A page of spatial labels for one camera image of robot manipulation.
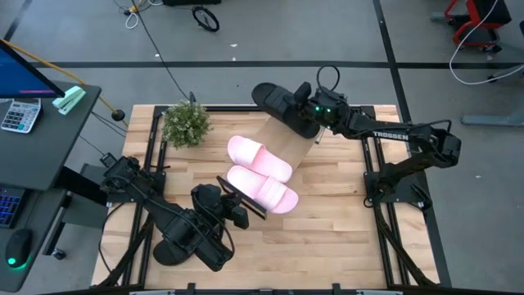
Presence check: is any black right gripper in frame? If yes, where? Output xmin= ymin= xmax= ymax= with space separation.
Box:
xmin=293 ymin=80 xmax=350 ymax=129

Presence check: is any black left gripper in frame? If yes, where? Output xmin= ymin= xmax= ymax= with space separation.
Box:
xmin=191 ymin=183 xmax=251 ymax=231

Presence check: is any pink rubber slide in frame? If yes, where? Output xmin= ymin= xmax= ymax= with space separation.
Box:
xmin=227 ymin=135 xmax=294 ymax=184
xmin=225 ymin=165 xmax=300 ymax=216

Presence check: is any black rubber slide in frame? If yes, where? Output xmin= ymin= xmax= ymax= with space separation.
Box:
xmin=152 ymin=238 xmax=187 ymax=267
xmin=251 ymin=82 xmax=322 ymax=141

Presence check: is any wooden shelf black metal frame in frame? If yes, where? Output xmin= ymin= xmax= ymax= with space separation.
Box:
xmin=215 ymin=104 xmax=328 ymax=221

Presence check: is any green potted plant black pot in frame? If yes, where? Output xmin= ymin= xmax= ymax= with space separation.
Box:
xmin=161 ymin=101 xmax=214 ymax=150

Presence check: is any black power adapter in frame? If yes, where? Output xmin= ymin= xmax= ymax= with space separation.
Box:
xmin=98 ymin=152 xmax=120 ymax=168

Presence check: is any red and black cart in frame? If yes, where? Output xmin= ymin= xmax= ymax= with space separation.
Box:
xmin=430 ymin=0 xmax=513 ymax=53

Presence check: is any grey desk foot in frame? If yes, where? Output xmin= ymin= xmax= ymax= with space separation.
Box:
xmin=460 ymin=64 xmax=524 ymax=128

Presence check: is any mint green stapler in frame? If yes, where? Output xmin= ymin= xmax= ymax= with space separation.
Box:
xmin=51 ymin=85 xmax=88 ymax=116

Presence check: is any black office desk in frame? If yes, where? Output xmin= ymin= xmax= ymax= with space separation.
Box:
xmin=0 ymin=81 xmax=102 ymax=293

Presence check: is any black computer mouse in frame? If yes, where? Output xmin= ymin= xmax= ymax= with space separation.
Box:
xmin=4 ymin=228 xmax=34 ymax=271

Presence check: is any backlit black keyboard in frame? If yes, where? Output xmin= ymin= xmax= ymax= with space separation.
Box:
xmin=0 ymin=186 xmax=26 ymax=230

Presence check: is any grey desk calculator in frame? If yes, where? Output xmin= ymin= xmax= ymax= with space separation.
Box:
xmin=0 ymin=98 xmax=43 ymax=135

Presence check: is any computer monitor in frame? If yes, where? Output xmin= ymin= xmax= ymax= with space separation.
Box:
xmin=0 ymin=39 xmax=66 ymax=100

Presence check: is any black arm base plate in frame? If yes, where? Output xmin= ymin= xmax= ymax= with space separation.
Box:
xmin=363 ymin=170 xmax=425 ymax=205
xmin=106 ymin=170 xmax=167 ymax=205

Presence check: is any black aluminium table frame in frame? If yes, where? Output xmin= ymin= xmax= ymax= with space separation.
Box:
xmin=92 ymin=104 xmax=442 ymax=290

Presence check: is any black coiled cable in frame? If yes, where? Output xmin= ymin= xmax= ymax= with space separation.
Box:
xmin=192 ymin=5 xmax=221 ymax=34

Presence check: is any black floor cable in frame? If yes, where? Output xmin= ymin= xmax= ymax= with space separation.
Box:
xmin=130 ymin=0 xmax=190 ymax=102

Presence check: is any white floor cable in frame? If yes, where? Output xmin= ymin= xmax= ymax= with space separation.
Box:
xmin=448 ymin=0 xmax=524 ymax=87

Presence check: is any white cable yellow plug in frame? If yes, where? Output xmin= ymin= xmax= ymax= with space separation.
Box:
xmin=122 ymin=0 xmax=164 ymax=30

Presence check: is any yellow cable with black ball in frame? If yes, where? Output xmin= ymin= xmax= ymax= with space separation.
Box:
xmin=0 ymin=39 xmax=126 ymax=123

